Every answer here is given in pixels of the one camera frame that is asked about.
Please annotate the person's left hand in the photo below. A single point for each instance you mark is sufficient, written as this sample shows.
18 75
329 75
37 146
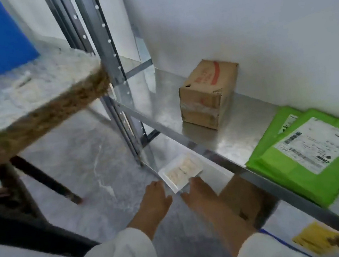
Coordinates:
155 202

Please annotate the person's right hand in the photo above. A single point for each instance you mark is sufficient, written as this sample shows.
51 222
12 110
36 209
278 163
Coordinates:
203 198

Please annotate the clear bagged parcel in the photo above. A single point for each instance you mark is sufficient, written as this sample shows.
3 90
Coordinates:
179 171

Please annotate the white mailer yellow label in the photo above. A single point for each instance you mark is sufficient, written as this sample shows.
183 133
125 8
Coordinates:
300 237

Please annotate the small brown box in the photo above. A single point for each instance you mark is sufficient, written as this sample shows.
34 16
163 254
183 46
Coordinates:
205 92

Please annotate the grey metal shelf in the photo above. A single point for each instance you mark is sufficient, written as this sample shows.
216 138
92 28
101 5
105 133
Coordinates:
101 32

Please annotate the person's right forearm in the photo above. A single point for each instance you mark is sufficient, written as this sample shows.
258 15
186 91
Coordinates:
236 234

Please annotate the black metal table frame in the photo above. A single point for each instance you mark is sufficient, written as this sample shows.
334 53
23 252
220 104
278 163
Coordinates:
27 218

